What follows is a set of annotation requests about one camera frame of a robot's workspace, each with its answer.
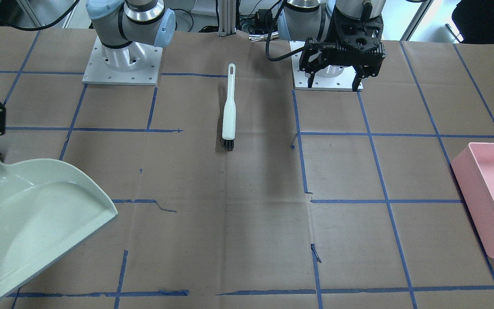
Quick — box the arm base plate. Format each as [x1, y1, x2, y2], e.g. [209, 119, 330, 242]
[82, 38, 163, 86]
[291, 53, 355, 91]

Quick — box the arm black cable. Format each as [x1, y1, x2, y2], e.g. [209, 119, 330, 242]
[265, 0, 316, 62]
[0, 0, 80, 31]

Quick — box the aluminium frame post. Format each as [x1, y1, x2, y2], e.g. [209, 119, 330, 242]
[216, 0, 238, 37]

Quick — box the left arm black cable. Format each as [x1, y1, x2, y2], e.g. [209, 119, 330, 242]
[265, 0, 316, 62]

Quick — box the pale green dustpan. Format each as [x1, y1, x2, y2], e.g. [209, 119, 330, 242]
[0, 158, 118, 298]

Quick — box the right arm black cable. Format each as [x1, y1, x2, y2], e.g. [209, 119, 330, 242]
[0, 0, 80, 31]

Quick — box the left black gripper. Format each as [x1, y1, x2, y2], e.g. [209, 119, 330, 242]
[299, 6, 386, 92]

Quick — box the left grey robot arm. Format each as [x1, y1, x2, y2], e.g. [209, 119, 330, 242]
[276, 0, 386, 91]

